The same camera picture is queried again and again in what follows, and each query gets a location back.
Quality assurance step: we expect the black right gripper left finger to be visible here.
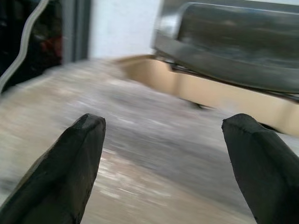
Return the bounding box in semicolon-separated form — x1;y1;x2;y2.
0;113;107;224

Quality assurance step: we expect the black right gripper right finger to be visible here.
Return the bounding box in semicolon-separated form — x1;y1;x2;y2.
221;113;299;224

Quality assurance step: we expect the beige wooden sofa base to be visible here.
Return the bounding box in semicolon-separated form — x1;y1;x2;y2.
116;55;299;137

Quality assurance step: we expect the translucent grey rubber strip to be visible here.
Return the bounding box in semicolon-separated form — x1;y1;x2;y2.
0;0;51;94

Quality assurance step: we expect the grey door frame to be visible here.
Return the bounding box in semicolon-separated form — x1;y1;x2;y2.
61;0;92;63

